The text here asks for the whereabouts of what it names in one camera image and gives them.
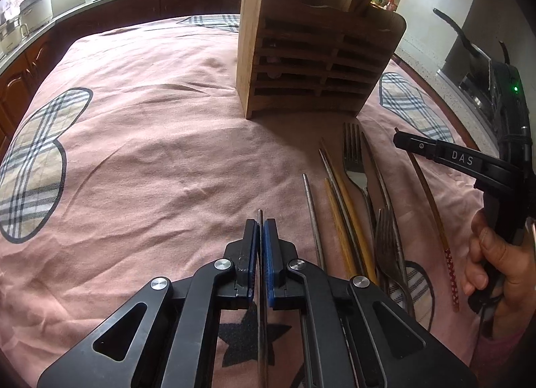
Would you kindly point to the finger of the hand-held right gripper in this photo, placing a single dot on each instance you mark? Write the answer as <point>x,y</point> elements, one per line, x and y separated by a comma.
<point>456,155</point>

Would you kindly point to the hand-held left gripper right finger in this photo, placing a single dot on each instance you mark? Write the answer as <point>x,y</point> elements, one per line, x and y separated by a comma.
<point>270,262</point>

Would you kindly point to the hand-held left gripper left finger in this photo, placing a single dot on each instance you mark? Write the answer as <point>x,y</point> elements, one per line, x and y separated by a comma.
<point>252,254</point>

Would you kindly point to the red-dotted dark wooden chopstick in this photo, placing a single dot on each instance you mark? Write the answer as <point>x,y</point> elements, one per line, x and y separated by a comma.
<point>435,220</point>

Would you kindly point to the metal chopstick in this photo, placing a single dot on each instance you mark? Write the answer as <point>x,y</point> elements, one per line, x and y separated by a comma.
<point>335,191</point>
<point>313,220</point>
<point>264,337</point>

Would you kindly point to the wooden utensil holder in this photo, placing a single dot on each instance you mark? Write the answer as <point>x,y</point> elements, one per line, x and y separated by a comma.
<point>310,61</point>

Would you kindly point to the person's right forearm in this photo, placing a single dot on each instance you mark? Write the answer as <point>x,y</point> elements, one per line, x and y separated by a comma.
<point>511,354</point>

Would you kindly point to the person's right hand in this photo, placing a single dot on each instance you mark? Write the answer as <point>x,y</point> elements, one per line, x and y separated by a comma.
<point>515,279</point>

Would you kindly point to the light wooden chopstick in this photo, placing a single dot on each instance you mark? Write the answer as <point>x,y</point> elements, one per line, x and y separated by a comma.
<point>339,224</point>
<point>356,229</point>

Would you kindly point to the large metal fork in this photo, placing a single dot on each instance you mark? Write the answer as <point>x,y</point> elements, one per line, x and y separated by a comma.
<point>356,178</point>

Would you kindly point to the small metal fork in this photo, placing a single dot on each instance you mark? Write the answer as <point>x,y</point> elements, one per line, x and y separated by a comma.
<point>387,245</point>

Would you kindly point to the pink plaid-print blanket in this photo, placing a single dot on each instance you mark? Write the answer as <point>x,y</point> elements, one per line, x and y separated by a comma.
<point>146,162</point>

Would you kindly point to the orange lidded spice jar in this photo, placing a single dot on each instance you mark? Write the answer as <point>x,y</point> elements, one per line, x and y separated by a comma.
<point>391,4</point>

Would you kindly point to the beige slow cooker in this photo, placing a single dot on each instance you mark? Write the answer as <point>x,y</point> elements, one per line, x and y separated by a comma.
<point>37,11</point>

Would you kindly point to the glass electric kettle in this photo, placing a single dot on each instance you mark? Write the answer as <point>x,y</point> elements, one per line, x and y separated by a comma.
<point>10,34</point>

